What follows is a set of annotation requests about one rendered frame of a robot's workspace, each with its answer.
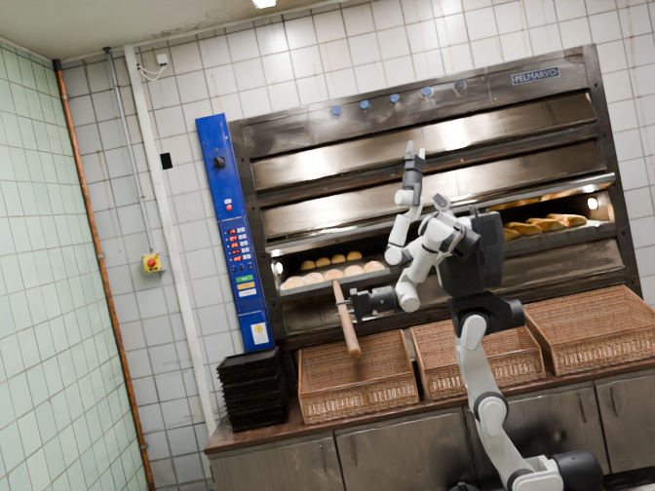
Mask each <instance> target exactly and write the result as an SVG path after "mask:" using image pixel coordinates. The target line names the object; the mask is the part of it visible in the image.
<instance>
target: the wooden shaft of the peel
mask: <svg viewBox="0 0 655 491"><path fill-rule="evenodd" d="M332 285H333V290H334V294H335V298H336V302H341V301H344V298H343V295H342V292H341V289H340V286H339V283H338V281H337V280H334V281H333V282H332ZM338 310H339V315H340V318H341V322H342V326H343V330H344V335H345V339H346V343H347V347H348V351H349V355H350V357H351V358H352V359H358V358H359V357H360V356H361V349H360V346H359V343H358V340H357V337H356V334H355V331H354V328H353V325H352V323H351V320H350V316H349V313H348V310H347V307H346V304H344V305H339V306H338Z"/></svg>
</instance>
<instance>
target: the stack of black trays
mask: <svg viewBox="0 0 655 491"><path fill-rule="evenodd" d="M278 350H279V346H276V347H271V348H266V349H261V350H256V351H252V352H247V353H242V354H238V355H233V356H228V357H224V359H223V360H222V361H221V363H220V364H219V365H218V367H217V368H216V371H217V370H218V371H217V373H216V374H219V376H218V377H217V378H216V379H219V380H220V383H223V384H222V385H221V387H220V388H223V390H222V393H224V394H223V396H222V397H224V401H223V402H225V405H224V407H227V408H226V410H225V411H224V412H227V414H226V417H227V416H228V418H229V420H228V422H229V421H230V422H231V423H230V424H229V426H232V427H231V429H230V431H232V432H233V434H234V433H239V432H245V431H250V430H255V429H260V428H265V427H270V426H275V425H280V424H284V423H285V422H286V421H287V419H288V416H289V410H290V407H291V403H289V402H290V399H288V397H289V395H287V392H288V391H287V387H288V386H286V387H285V384H286V382H287V381H286V382H284V381H285V378H286V377H283V376H284V374H285V372H284V373H282V371H283V368H281V367H282V364H281V361H282V360H281V359H279V357H280V356H281V355H279V356H278V353H279V351H278Z"/></svg>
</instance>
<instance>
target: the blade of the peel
mask: <svg viewBox="0 0 655 491"><path fill-rule="evenodd" d="M384 268H385V269H381V270H376V271H371V272H367V273H362V274H358V275H353V276H349V277H344V278H339V279H338V280H339V283H348V282H352V281H357V280H362V279H367V278H371V277H376V276H381V275H386V274H391V273H390V268H387V267H384ZM330 285H332V284H331V280H329V281H325V280H324V281H323V282H320V283H311V284H307V285H304V284H303V286H298V287H293V288H288V289H281V290H280V294H281V296H284V295H288V294H293V293H297V292H302V291H307V290H311V289H316V288H321V287H326V286H330Z"/></svg>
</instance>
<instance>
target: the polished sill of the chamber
mask: <svg viewBox="0 0 655 491"><path fill-rule="evenodd" d="M611 230H616V225H615V222H611V221H610V222H605V223H600V224H597V225H592V226H587V227H582V228H577V229H572V230H567V231H562V232H557V233H553V234H548V235H544V236H539V237H534V238H529V239H524V240H519V241H514V242H509V243H505V246H504V252H505V251H510V250H515V249H520V248H525V247H530V246H539V245H543V244H548V243H553V242H558V241H562V240H567V239H572V238H577V237H582V236H587V235H592V234H596V233H601V232H606V231H611ZM387 268H390V273H391V274H386V275H381V276H376V277H371V278H367V279H362V280H357V281H352V282H348V283H356V282H361V281H366V280H371V279H376V278H381V277H385V276H390V275H395V274H399V273H402V272H403V271H404V269H406V268H410V266H391V267H387ZM343 284H347V283H340V284H339V285H343ZM328 287H332V285H330V286H326V287H321V288H316V289H311V290H307V291H302V292H297V293H293V294H288V295H284V296H281V294H280V290H281V289H282V288H281V289H278V290H277V292H278V297H279V298H280V297H285V296H290V295H294V294H299V293H304V292H309V291H314V290H319V289H323V288H328Z"/></svg>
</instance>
